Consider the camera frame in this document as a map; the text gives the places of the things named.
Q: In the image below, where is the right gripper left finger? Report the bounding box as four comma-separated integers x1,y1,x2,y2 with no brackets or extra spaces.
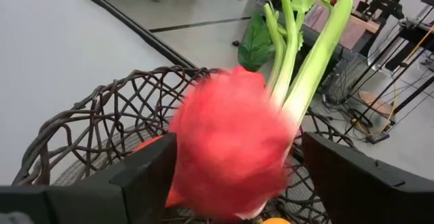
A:
0,132,178,224

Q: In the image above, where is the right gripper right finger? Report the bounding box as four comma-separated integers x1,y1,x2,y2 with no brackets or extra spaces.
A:
302,131,434,224

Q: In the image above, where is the orange round fruit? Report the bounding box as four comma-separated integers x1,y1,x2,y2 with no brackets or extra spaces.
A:
130,134,186,208

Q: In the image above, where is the yellow orange lemon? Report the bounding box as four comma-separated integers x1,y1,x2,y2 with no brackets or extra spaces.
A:
260,217,292,224

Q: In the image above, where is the green white celery stalk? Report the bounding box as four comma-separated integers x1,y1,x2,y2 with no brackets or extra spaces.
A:
263,0,357,127

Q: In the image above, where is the black power strip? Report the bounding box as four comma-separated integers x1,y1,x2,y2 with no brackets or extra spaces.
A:
365,131,391,145

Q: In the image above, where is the dark woven wire basket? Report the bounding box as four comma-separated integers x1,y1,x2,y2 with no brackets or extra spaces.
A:
12,65,357,224

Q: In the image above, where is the black table frame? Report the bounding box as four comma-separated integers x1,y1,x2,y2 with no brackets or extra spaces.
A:
77,0,198,70

